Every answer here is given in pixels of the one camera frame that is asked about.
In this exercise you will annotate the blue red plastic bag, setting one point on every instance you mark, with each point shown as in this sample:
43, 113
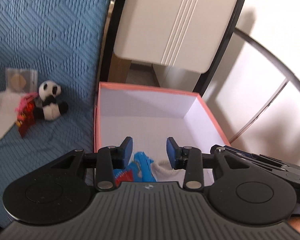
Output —
138, 170

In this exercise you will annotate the pink cardboard box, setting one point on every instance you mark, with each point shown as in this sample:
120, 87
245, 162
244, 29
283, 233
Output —
150, 115

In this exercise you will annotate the blue textured sofa cover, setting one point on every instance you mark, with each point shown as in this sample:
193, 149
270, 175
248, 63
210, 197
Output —
61, 40

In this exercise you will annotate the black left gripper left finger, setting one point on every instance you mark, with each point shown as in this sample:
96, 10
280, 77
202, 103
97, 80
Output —
63, 188

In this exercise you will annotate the panda plush toy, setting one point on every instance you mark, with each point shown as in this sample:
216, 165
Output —
50, 109

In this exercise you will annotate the pink yellow plush toy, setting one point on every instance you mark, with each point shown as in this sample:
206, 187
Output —
25, 100

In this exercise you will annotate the white paper towel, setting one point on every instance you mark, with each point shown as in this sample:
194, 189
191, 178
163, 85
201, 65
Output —
8, 103

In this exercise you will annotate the clear bag with beige puff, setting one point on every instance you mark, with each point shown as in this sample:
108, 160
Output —
21, 80

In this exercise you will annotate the beige plastic cabinet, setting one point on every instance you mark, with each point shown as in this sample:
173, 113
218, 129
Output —
177, 33

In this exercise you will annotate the red foil packet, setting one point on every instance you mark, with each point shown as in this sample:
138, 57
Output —
25, 119

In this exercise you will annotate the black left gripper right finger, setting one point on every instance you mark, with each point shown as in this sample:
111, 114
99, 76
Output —
199, 178

